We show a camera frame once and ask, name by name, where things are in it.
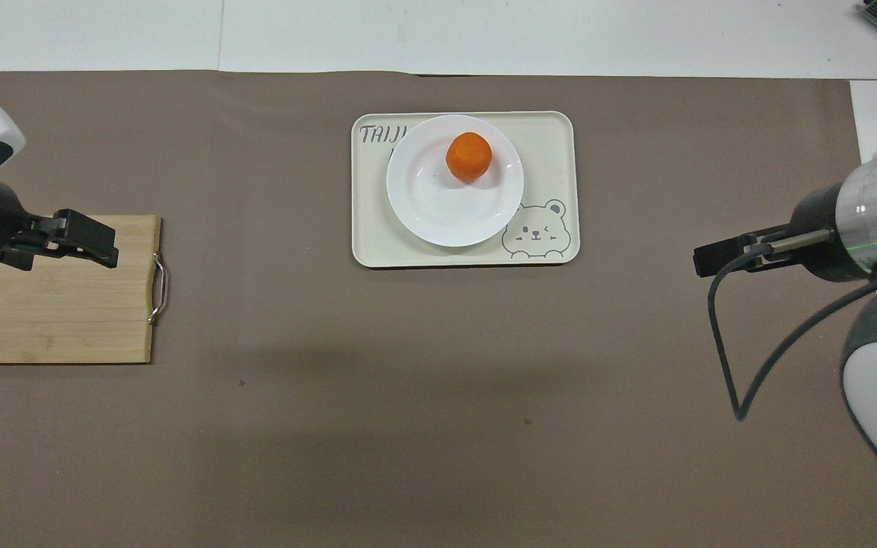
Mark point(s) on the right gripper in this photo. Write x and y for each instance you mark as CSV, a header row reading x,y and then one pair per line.
x,y
815,236

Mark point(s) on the orange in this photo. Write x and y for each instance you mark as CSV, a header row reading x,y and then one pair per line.
x,y
469,156

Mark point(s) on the white round plate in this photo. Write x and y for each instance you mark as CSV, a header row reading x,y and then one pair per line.
x,y
438,205

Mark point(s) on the cream tray with bear print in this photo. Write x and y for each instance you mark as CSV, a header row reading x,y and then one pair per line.
x,y
377,236

